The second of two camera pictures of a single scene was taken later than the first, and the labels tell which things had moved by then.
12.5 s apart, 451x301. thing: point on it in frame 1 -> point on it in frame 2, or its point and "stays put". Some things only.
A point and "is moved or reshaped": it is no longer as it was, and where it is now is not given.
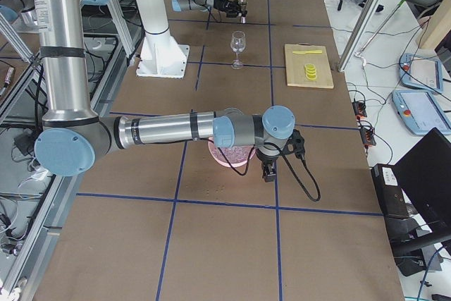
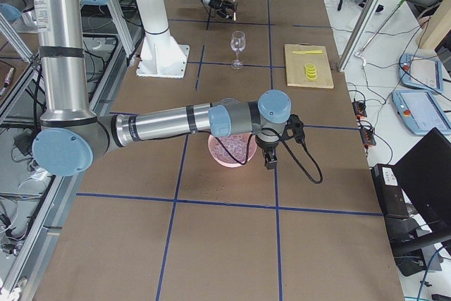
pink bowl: x=238 y=155 stays put
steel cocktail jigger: x=242 y=4 is moved or reshaped
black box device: x=391 y=195 stays put
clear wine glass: x=237 y=44 stays put
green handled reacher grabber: x=359 y=53 stays put
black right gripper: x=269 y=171 -> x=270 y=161
